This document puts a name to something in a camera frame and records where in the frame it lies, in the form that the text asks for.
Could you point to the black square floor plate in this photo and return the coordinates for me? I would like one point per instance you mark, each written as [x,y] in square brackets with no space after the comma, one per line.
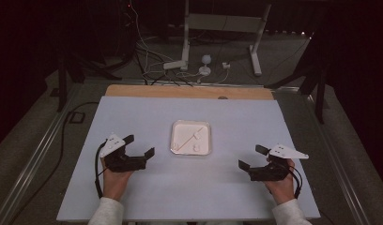
[77,117]

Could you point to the small white round-headed device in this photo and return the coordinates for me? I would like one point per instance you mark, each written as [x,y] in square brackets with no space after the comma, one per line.
[206,65]

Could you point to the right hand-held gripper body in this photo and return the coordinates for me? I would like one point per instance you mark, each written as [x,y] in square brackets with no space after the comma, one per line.
[269,172]

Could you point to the black tripod stand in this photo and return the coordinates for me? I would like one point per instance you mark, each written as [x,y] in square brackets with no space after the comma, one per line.
[319,93]
[62,84]

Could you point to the person's left hand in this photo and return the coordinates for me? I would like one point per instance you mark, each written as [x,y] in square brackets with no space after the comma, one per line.
[114,184]

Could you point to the white metal stand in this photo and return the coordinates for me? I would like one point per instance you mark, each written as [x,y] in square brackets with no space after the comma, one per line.
[221,22]

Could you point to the white square metal-rimmed tray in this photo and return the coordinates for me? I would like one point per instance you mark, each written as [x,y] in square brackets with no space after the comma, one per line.
[186,131]

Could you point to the person's right hand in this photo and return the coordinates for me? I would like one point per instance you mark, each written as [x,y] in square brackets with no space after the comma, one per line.
[282,189]

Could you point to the white power strip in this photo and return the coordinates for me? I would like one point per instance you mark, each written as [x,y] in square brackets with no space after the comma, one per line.
[174,65]

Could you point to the pale blue table sheet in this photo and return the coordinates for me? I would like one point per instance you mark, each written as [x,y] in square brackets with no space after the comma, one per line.
[180,187]

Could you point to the metal floor rail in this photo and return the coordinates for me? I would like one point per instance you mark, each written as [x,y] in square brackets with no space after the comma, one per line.
[39,156]
[336,162]

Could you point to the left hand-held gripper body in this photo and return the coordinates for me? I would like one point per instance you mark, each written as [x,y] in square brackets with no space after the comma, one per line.
[124,162]

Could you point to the white plug adapter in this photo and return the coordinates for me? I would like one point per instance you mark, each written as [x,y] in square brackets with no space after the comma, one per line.
[226,65]

